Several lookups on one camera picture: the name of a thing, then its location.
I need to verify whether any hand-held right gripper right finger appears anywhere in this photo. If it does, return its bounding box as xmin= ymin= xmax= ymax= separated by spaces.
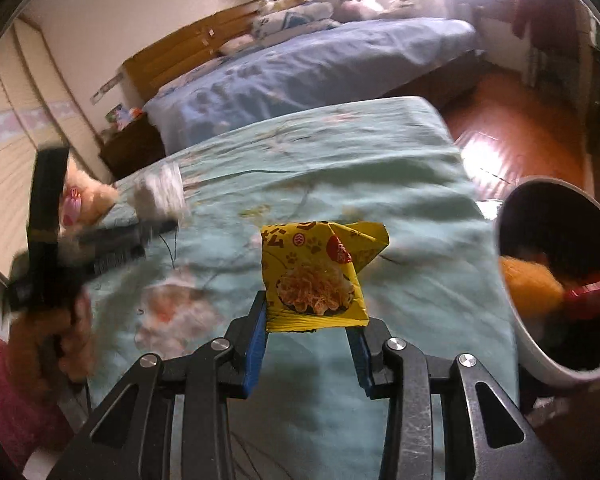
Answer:
xmin=345 ymin=317 xmax=563 ymax=480

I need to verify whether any cream teddy bear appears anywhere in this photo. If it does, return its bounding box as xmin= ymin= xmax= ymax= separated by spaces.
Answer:
xmin=60 ymin=157 xmax=121 ymax=238

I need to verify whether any teal floral tablecloth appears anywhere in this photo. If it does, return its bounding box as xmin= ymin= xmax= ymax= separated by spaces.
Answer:
xmin=82 ymin=95 xmax=521 ymax=480

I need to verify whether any small white pillow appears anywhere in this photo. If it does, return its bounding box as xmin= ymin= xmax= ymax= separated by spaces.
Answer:
xmin=217 ymin=35 xmax=256 ymax=57

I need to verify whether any beige sliding wardrobe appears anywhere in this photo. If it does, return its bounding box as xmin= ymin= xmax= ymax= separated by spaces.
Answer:
xmin=0 ymin=15 xmax=113 ymax=281

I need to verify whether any beige plush toy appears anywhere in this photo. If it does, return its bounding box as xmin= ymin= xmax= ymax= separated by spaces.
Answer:
xmin=257 ymin=0 xmax=313 ymax=11

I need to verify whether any bed with blue sheet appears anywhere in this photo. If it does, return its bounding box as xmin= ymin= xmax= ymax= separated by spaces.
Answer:
xmin=142 ymin=16 xmax=483 ymax=153

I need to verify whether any round white trash bin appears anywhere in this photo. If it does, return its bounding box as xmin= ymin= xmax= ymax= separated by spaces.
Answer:
xmin=494 ymin=175 xmax=600 ymax=388

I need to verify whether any white foam fruit net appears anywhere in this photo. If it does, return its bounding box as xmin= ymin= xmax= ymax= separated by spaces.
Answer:
xmin=131 ymin=162 xmax=187 ymax=222

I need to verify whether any wooden headboard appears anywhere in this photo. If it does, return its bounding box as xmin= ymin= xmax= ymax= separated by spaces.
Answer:
xmin=120 ymin=0 xmax=261 ymax=106

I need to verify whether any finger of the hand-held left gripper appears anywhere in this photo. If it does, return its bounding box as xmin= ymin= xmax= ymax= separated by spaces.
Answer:
xmin=92 ymin=242 xmax=147 ymax=276
xmin=77 ymin=219 xmax=178 ymax=252

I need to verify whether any dark red coat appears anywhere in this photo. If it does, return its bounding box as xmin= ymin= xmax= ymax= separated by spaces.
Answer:
xmin=512 ymin=0 xmax=548 ymax=36

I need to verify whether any red cardboard box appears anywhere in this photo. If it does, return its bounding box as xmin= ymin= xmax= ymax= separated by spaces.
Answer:
xmin=562 ymin=274 xmax=600 ymax=318

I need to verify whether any dark wooden nightstand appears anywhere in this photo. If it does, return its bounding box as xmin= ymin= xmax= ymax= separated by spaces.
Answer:
xmin=99 ymin=112 xmax=166 ymax=181

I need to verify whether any blue patterned pillow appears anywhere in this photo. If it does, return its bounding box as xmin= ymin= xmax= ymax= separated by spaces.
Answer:
xmin=250 ymin=0 xmax=341 ymax=38

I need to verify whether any yellow snack bag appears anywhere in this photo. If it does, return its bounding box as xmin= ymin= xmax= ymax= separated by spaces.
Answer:
xmin=260 ymin=220 xmax=390 ymax=333

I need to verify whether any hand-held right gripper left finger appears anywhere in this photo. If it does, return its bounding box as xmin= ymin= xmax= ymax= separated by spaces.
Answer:
xmin=45 ymin=290 xmax=271 ymax=480

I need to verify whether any pink plush pillow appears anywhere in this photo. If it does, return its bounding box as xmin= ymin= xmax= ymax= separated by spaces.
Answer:
xmin=340 ymin=0 xmax=386 ymax=23

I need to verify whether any person's left forearm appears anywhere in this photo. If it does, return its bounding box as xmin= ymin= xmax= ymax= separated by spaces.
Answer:
xmin=0 ymin=342 xmax=81 ymax=466

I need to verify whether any orange foam fruit net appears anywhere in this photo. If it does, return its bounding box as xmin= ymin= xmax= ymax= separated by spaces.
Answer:
xmin=499 ymin=255 xmax=566 ymax=321

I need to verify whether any person's left hand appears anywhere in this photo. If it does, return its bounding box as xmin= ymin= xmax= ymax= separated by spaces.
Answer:
xmin=10 ymin=292 xmax=98 ymax=391

